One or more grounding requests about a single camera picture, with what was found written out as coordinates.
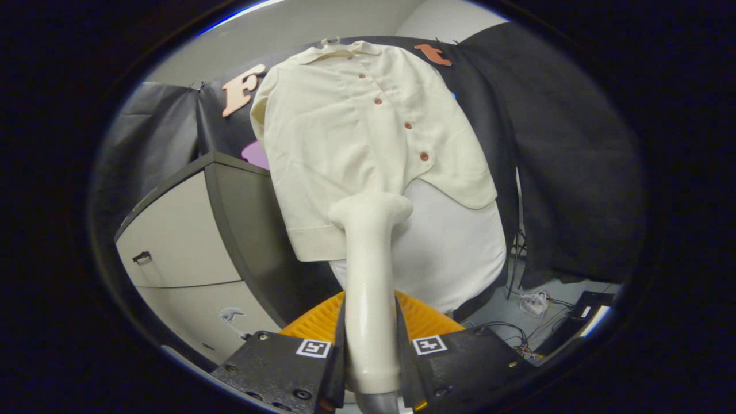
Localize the white garment steamer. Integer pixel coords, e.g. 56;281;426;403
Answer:
328;191;415;414

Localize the black backdrop cloth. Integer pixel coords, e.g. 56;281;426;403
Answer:
89;23;647;288

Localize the white cabinet with grey top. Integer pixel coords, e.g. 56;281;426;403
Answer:
114;151;346;366

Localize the black electronic box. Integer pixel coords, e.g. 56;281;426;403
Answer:
535;290;616;354

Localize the cream button shirt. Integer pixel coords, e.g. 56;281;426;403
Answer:
249;40;499;262

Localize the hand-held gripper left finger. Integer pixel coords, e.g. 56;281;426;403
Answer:
210;290;347;414

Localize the tangle of floor cables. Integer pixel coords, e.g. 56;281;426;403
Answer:
471;319;553;360

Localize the black garment stand pole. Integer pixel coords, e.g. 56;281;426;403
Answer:
505;167;527;300

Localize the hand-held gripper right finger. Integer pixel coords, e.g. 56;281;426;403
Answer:
394;290;538;412

